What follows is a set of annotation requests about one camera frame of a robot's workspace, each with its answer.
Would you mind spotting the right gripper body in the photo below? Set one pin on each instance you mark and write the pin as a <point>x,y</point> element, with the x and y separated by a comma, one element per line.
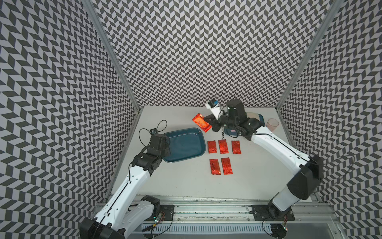
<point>227,121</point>

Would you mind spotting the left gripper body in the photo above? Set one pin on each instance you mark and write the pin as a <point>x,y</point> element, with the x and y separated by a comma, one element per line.
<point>165,152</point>

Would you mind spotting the red tea bag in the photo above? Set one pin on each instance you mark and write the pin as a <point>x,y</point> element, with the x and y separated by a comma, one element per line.
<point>215,167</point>
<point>236,147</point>
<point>223,147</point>
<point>212,148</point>
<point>200,122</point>
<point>226,165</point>

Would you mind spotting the teal storage box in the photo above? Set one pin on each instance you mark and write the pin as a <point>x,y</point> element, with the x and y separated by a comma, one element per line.
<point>185,144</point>

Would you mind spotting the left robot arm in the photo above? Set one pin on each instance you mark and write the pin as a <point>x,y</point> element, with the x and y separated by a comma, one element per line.
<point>115,220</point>

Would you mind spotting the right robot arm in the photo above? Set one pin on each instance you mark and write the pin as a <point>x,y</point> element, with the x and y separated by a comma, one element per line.
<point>307,170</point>

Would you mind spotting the beige cloth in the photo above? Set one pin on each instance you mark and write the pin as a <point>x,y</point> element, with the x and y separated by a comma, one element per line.
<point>255,115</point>

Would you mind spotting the teal cutlery tray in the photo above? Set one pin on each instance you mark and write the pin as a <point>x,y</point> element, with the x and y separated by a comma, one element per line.
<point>231,132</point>

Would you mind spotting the pink plastic cup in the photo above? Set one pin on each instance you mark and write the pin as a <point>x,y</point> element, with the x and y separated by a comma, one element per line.
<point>272,124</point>

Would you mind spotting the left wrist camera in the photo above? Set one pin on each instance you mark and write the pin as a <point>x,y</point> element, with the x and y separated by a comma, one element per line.
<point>153,131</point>

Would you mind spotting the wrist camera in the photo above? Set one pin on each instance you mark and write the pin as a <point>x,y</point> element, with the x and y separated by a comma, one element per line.
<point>153,131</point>
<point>215,107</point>

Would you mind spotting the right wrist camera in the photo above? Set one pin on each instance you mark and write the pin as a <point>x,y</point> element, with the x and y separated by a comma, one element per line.
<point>215,107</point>

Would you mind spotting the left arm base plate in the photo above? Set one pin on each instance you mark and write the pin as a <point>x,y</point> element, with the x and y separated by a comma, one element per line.
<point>163,213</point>

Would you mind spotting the aluminium front rail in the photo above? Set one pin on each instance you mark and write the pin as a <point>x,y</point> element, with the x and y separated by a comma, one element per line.
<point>218,210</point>

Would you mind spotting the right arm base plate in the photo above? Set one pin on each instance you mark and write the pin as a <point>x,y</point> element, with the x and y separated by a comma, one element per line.
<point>271,213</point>

